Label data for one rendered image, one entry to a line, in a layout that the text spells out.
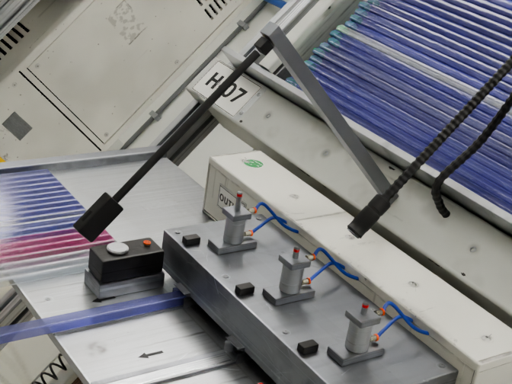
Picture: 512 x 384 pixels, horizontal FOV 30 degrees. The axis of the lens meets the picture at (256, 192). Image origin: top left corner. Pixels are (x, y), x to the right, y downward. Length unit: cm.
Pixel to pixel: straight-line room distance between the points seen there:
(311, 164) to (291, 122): 9
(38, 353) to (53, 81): 166
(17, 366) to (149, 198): 245
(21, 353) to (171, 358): 275
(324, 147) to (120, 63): 108
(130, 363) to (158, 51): 140
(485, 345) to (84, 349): 39
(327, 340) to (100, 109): 141
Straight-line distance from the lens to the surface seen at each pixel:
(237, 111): 135
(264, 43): 92
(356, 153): 105
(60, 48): 216
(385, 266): 104
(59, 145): 225
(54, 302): 105
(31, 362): 365
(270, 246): 107
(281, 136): 128
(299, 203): 114
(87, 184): 131
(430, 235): 108
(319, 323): 95
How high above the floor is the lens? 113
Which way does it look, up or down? 5 degrees up
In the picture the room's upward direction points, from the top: 43 degrees clockwise
